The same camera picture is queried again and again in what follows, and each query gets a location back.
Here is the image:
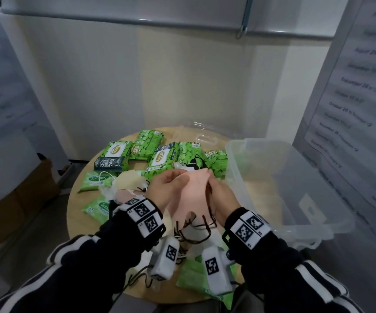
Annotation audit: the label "person's left hand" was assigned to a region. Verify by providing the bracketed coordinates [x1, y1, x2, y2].
[145, 168, 190, 214]

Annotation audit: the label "person's right hand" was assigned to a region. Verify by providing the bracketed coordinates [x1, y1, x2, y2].
[206, 171, 241, 228]

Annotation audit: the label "pink face mask black loops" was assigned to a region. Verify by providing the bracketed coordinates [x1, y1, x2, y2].
[167, 168, 228, 244]

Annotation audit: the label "person's left forearm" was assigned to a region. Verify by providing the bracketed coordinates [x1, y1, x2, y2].
[0, 205, 162, 313]

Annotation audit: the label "person's right forearm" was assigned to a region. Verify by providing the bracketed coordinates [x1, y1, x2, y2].
[227, 225, 366, 313]

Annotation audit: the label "green leafy wet wipes packet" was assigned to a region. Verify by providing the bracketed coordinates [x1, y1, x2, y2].
[130, 129, 164, 160]
[202, 149, 229, 178]
[174, 141, 204, 167]

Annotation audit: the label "green wipes packet white label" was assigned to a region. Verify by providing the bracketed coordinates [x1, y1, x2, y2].
[143, 142, 180, 180]

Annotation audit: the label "left wristband with square markers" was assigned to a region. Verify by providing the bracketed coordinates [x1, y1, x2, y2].
[118, 197, 167, 252]

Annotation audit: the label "wristband with square markers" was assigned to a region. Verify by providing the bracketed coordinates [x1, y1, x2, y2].
[118, 197, 167, 252]
[222, 209, 273, 258]

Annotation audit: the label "clear plastic bin lid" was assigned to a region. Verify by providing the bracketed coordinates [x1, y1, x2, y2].
[175, 121, 242, 144]

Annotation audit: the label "cream face mask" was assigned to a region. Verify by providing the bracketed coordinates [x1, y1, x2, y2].
[100, 169, 150, 201]

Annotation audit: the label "right wristband with square markers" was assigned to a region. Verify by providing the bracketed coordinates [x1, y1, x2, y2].
[222, 209, 273, 258]

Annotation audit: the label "pink face mask white loops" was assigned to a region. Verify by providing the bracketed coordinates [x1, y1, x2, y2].
[114, 188, 147, 206]

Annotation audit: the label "clear plastic storage bin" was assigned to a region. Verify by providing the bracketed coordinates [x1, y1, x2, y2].
[225, 138, 356, 252]

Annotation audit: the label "dark green wet wipes packet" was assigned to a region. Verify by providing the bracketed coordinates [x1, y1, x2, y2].
[94, 141, 134, 174]

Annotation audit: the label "light green small wipes packet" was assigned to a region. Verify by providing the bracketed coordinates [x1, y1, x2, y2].
[78, 171, 115, 193]
[176, 257, 236, 302]
[82, 195, 111, 224]

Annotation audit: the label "brown cardboard box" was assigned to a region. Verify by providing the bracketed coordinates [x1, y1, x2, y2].
[0, 154, 62, 259]

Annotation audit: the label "white printed paper sheet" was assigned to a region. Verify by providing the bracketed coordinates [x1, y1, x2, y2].
[304, 0, 376, 233]

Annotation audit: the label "white roller blind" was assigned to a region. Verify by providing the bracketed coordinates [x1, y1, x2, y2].
[0, 0, 351, 40]

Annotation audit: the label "grey standing board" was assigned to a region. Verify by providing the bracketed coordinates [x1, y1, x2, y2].
[0, 0, 71, 212]

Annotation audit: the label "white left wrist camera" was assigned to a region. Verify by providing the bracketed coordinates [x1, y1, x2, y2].
[146, 235, 180, 281]

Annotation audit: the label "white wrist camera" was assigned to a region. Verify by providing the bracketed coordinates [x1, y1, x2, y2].
[146, 235, 180, 281]
[201, 246, 237, 296]

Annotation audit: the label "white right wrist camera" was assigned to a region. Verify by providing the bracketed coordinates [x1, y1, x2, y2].
[201, 246, 237, 296]

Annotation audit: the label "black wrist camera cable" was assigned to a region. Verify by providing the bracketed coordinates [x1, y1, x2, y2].
[121, 265, 154, 292]

